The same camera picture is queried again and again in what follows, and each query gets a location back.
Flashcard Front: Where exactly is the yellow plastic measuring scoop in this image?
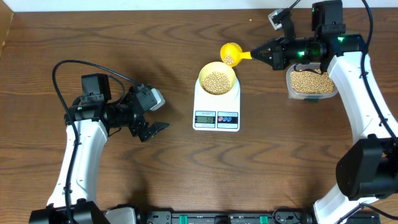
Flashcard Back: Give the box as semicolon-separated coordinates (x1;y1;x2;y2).
220;42;252;67

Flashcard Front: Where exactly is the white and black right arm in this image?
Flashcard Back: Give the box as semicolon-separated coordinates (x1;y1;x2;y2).
251;1;397;223

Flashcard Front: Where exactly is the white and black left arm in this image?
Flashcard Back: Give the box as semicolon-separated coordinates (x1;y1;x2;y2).
29;73;169;223

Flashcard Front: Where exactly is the pale yellow bowl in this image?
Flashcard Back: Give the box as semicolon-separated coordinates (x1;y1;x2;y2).
198;62;236;95

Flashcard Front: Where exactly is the white digital kitchen scale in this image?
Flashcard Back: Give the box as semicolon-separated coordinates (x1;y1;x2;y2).
192;79;241;132

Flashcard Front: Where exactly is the clear container of soybeans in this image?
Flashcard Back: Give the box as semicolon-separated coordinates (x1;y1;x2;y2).
286;63;338;100

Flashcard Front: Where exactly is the brown cardboard panel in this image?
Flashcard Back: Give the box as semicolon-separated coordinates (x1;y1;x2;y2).
0;0;14;55

